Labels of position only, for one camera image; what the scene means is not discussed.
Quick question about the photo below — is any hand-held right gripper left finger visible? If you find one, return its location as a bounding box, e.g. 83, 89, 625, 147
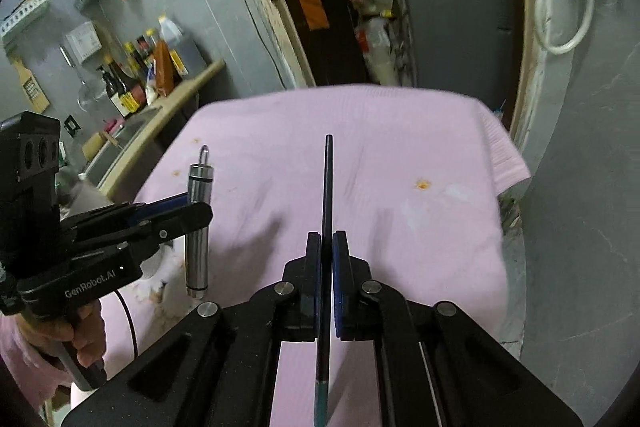
60, 231, 325, 427

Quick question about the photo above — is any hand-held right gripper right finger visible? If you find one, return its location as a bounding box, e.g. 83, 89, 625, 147
332, 230, 586, 427

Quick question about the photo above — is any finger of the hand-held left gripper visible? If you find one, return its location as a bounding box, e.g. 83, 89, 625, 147
62, 193, 191, 233
117, 201, 214, 254

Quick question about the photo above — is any steel cylindrical tool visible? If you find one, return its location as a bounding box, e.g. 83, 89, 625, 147
185, 146, 215, 299

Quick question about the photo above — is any black chopstick teal end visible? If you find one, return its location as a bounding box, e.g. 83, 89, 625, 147
313, 135, 335, 427

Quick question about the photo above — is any person's left forearm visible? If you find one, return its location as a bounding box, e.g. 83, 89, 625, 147
0, 307, 76, 409

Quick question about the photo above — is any person's left hand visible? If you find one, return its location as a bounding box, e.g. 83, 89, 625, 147
17, 296, 108, 371

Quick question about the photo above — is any steel sink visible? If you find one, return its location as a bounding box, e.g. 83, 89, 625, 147
89, 106, 163, 180

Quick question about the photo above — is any beige countertop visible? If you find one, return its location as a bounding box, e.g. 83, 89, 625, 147
82, 59, 227, 198

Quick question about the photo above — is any row of sauce bottles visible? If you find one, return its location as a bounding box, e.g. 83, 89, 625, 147
97, 28, 161, 118

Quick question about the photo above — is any wooden grater board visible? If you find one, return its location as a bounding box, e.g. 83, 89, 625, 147
10, 57, 51, 114

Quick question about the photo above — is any brown sauce pouch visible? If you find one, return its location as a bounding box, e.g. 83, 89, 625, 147
151, 41, 177, 98

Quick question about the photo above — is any pink floral tablecloth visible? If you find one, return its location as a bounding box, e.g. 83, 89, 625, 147
70, 84, 532, 427

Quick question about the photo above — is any orange sheet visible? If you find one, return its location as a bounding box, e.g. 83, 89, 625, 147
295, 0, 331, 32

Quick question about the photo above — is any clear plastic floor bag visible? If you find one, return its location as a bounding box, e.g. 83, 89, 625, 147
355, 14, 402, 86

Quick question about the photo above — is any grey cabinet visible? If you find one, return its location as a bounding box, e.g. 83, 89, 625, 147
402, 0, 517, 108

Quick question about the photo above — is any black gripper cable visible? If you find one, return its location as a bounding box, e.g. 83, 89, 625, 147
114, 288, 139, 359

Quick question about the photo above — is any white wall box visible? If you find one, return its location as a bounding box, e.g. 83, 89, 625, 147
65, 21, 104, 60

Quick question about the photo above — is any white wall rack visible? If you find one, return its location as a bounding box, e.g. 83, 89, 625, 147
0, 0, 51, 39

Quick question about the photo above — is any black wall cable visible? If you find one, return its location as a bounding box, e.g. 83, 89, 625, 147
206, 0, 297, 88

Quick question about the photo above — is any wooden door frame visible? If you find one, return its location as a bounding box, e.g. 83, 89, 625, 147
234, 0, 547, 144

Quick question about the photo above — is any white hose loop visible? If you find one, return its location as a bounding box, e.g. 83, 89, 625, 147
534, 0, 597, 56

